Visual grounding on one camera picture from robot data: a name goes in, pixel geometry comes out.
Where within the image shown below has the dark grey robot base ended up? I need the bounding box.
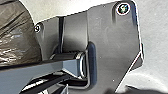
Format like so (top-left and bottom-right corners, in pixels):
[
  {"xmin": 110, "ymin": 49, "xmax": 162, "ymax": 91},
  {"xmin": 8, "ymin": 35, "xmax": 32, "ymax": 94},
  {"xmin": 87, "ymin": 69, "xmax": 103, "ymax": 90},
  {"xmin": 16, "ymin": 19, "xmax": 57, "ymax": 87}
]
[{"xmin": 34, "ymin": 0, "xmax": 145, "ymax": 94}]

